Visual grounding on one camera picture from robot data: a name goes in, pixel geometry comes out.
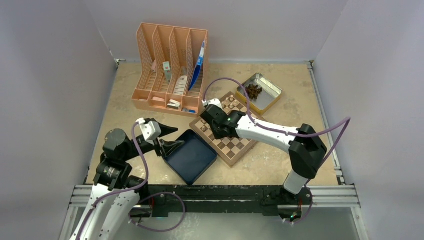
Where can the blue folder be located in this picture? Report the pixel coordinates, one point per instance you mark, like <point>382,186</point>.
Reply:
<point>198,66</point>

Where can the pink eraser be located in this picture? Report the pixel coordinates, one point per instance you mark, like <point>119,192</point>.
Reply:
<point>158,99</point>

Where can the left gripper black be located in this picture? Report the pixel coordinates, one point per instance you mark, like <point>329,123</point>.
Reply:
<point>166,147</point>

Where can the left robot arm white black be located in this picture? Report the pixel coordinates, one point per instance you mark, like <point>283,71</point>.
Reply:
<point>115,191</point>

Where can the green white small box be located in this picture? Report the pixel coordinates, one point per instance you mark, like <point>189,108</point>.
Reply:
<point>167,71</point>

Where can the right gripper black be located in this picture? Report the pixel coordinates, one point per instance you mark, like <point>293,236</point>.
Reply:
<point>217,134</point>

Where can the dark blue tray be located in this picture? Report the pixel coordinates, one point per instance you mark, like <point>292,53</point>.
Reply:
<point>192,159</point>

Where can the white stapler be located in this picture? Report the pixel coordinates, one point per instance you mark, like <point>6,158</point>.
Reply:
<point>173,104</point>

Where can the white labelled tube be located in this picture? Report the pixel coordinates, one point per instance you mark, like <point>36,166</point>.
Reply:
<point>180,85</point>

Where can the pink plastic desk organizer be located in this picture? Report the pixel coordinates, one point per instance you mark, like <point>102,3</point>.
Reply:
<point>180,46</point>

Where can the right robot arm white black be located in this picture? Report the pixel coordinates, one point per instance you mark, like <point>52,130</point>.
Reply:
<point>305,148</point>

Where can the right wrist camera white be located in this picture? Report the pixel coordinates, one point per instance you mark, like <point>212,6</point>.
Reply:
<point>215,101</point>

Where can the yellow metal tin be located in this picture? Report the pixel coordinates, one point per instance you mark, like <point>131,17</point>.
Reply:
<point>271,93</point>

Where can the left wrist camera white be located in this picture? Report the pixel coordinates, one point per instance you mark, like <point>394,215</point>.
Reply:
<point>150,129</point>

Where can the pile of dark chess pieces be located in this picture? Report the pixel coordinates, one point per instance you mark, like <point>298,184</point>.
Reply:
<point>253,91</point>

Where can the wooden chess board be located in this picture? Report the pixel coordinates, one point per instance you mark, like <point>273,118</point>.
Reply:
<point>230,150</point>

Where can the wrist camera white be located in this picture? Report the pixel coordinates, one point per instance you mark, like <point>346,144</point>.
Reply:
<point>150,129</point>
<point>215,101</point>

